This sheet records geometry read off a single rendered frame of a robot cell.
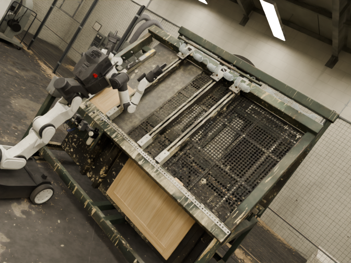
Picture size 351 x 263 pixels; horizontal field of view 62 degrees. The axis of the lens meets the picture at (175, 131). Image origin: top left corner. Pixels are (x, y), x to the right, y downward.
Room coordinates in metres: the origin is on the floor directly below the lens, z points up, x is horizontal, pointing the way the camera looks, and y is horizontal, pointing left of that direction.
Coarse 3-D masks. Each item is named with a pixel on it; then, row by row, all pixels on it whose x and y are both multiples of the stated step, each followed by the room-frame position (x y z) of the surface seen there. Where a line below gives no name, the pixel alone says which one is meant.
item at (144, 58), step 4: (148, 52) 3.35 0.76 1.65; (152, 52) 3.35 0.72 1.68; (144, 56) 3.31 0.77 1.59; (148, 56) 3.33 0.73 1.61; (144, 60) 3.30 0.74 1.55; (136, 64) 3.24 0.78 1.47; (140, 64) 3.29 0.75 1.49; (132, 68) 3.22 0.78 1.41; (120, 72) 3.17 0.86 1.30; (128, 72) 3.21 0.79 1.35; (104, 88) 3.04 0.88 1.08; (92, 96) 2.97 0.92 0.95
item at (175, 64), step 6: (186, 48) 3.26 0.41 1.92; (192, 48) 3.26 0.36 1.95; (180, 54) 3.20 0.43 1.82; (180, 60) 3.20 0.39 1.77; (186, 60) 3.27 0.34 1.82; (168, 66) 3.15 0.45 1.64; (174, 66) 3.16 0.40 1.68; (180, 66) 3.24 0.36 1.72; (168, 72) 3.12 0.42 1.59; (162, 78) 3.10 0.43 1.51; (150, 84) 3.00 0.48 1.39; (156, 84) 3.07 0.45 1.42; (144, 90) 2.97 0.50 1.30; (132, 96) 2.93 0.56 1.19; (114, 108) 2.81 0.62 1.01; (120, 108) 2.82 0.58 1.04; (108, 114) 2.76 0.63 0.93; (114, 114) 2.79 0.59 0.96
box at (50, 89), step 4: (56, 76) 2.86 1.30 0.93; (52, 80) 2.83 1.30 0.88; (52, 84) 2.82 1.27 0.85; (48, 88) 2.83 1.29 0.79; (52, 88) 2.81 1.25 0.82; (48, 92) 2.83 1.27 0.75; (52, 92) 2.79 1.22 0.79; (56, 92) 2.82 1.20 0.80; (56, 96) 2.84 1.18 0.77; (60, 96) 2.87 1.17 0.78
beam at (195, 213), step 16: (96, 112) 2.82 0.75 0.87; (112, 128) 2.68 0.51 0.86; (128, 144) 2.57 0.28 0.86; (144, 160) 2.45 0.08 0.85; (160, 176) 2.35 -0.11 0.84; (176, 192) 2.26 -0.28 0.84; (192, 208) 2.17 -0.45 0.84; (208, 224) 2.09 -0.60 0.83; (224, 224) 2.09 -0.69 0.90; (224, 240) 2.03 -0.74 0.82
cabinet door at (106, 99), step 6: (108, 90) 3.04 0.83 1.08; (114, 90) 3.04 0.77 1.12; (132, 90) 3.02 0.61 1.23; (96, 96) 2.99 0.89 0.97; (102, 96) 2.99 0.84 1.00; (108, 96) 2.99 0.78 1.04; (114, 96) 2.99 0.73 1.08; (96, 102) 2.94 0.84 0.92; (102, 102) 2.94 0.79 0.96; (108, 102) 2.94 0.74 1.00; (114, 102) 2.93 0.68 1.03; (102, 108) 2.89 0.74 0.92; (108, 108) 2.89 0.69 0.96
